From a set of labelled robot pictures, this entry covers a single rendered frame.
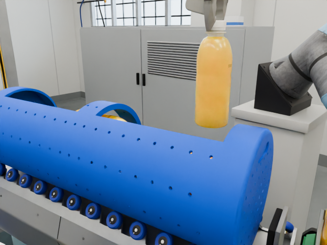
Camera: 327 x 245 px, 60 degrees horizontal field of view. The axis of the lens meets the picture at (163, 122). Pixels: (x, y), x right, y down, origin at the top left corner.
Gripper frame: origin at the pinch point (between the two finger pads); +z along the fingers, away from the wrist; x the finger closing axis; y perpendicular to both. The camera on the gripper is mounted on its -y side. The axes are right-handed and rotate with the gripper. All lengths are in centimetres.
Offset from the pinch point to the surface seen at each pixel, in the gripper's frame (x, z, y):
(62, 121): 9.6, 23.6, 37.9
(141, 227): 10.5, 46.1, 12.5
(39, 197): 11, 50, 51
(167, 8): -314, -27, 199
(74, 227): 12, 54, 35
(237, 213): 13.9, 31.1, -11.0
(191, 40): -161, 10, 85
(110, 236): 12, 51, 22
